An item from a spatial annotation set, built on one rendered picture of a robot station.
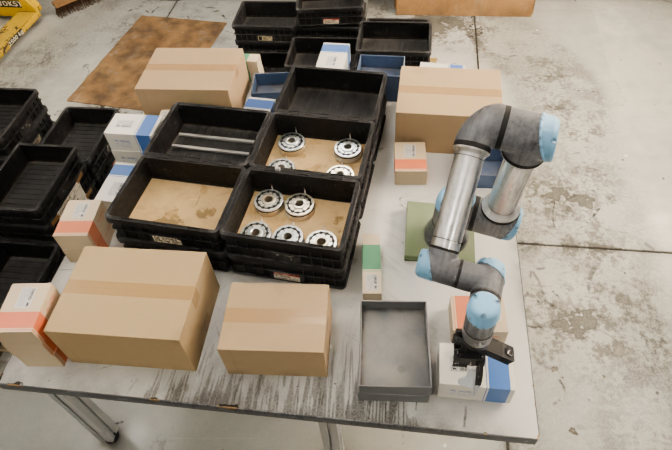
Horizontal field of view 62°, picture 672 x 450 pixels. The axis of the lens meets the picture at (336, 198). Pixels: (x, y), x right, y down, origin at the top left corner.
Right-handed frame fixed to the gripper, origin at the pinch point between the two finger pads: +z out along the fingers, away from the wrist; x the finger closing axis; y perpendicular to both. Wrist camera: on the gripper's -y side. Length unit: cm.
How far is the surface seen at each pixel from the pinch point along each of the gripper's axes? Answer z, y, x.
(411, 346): 2.2, 17.8, -6.7
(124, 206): -11, 117, -43
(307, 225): -6, 54, -44
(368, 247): 2, 33, -41
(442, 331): 7.7, 8.3, -15.3
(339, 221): -6, 43, -46
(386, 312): 2.2, 25.7, -17.3
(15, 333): -15, 128, 8
